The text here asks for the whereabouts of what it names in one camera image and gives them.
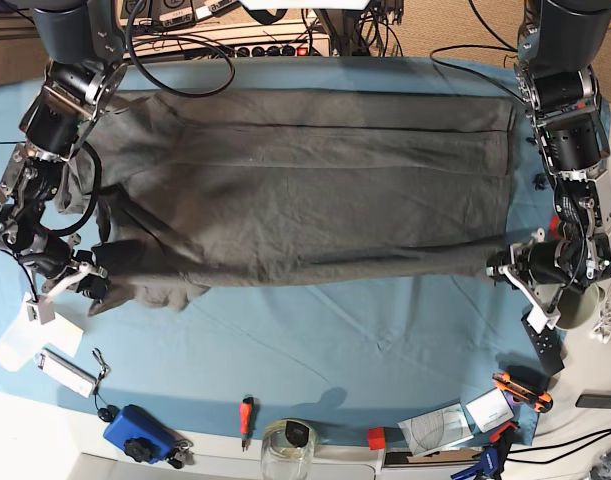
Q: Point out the glass jar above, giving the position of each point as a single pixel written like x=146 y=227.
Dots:
x=287 y=450

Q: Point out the white paper sheet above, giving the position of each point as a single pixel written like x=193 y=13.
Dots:
x=37 y=324

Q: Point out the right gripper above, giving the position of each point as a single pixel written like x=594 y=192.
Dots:
x=52 y=257

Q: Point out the black remote control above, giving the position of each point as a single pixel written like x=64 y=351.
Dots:
x=548 y=347

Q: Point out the red screwdriver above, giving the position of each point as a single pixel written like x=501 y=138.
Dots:
x=246 y=409

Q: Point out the beige mug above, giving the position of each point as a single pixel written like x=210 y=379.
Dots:
x=577 y=309

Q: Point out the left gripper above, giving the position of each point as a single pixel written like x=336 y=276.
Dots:
x=527 y=265

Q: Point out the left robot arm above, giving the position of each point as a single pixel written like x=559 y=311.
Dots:
x=557 y=43

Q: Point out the printed paper booklet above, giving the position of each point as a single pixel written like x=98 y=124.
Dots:
x=436 y=431

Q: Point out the blue table cloth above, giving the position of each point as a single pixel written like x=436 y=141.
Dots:
x=348 y=356

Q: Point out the red cube block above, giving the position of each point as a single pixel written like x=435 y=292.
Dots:
x=376 y=438

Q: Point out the blue clamp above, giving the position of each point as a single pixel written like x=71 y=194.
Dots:
x=490 y=463

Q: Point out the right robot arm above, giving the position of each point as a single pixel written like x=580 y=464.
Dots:
x=86 y=45

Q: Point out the white small box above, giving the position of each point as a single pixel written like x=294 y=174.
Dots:
x=490 y=410

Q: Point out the black small clip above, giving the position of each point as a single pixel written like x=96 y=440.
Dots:
x=540 y=181

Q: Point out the black power brick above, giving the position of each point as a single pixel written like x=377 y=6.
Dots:
x=594 y=401

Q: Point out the white rectangular device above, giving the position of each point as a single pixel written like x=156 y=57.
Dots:
x=65 y=373

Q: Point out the red tape roll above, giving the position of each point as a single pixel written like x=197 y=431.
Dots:
x=555 y=228

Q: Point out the blue box with knob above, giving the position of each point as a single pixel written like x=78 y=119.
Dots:
x=139 y=435

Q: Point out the orange utility knife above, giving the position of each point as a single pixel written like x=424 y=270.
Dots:
x=538 y=400

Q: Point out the grey T-shirt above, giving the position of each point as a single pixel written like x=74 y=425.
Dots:
x=257 y=188

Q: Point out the black power strip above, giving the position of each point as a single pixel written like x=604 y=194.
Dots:
x=269 y=50

